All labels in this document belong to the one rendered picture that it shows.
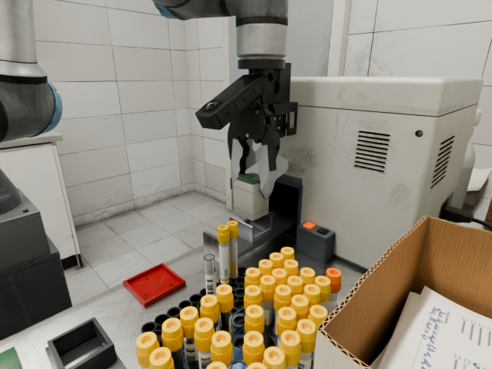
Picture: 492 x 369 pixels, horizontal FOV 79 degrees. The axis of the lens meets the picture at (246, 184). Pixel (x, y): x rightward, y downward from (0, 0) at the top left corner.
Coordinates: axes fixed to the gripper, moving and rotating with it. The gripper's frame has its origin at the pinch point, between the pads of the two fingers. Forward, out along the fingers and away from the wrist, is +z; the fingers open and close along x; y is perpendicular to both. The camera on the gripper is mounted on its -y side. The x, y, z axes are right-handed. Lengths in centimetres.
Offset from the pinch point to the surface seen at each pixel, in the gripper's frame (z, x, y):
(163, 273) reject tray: 12.2, 5.4, -14.7
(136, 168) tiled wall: 62, 220, 79
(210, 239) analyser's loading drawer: 7.1, 1.3, -8.1
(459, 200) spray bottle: 9, -23, 45
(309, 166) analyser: -3.0, -5.3, 9.0
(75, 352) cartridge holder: 11.0, -1.6, -29.8
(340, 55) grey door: -28, 59, 135
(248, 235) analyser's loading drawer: 7.2, -1.9, -2.6
